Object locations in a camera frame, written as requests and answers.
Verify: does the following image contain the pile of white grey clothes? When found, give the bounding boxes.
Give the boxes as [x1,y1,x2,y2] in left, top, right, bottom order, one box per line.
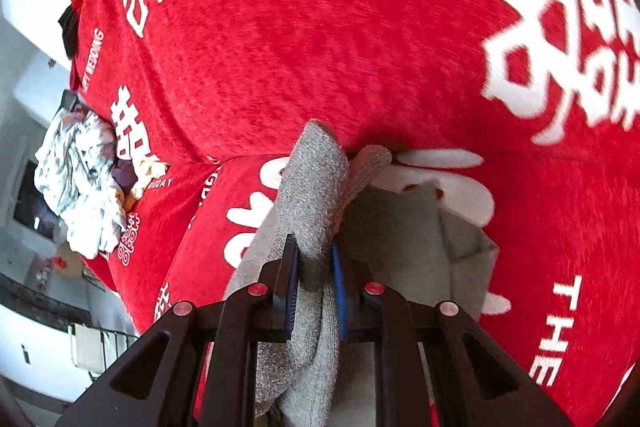
[34,108,129,259]

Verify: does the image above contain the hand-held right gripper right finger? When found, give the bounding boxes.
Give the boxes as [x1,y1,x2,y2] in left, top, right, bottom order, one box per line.
[331,243,576,427]

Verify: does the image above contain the grey garment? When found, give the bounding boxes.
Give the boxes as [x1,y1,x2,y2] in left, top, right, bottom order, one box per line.
[222,179,501,427]

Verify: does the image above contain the grey knitted cloth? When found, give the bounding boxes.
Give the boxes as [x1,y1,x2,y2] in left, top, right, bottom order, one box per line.
[252,119,393,427]

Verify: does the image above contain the black metal railing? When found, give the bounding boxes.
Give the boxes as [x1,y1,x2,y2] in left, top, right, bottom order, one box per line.
[0,271,138,380]

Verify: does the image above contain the purple cloth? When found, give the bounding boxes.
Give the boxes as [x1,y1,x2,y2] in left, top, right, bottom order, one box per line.
[112,158,139,194]

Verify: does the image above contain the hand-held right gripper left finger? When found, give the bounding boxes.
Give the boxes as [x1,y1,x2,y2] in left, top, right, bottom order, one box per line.
[55,234,301,427]

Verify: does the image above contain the white hanging towel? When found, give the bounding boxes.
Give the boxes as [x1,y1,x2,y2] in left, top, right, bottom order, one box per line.
[69,323,107,377]

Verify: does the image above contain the red printed sofa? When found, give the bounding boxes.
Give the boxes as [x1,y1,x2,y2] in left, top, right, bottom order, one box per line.
[65,0,640,427]

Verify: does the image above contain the dark cloth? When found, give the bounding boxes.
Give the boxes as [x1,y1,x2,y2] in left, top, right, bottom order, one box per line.
[57,3,82,58]

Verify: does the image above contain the dark screen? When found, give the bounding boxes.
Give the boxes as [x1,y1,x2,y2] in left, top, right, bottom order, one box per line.
[12,157,58,240]

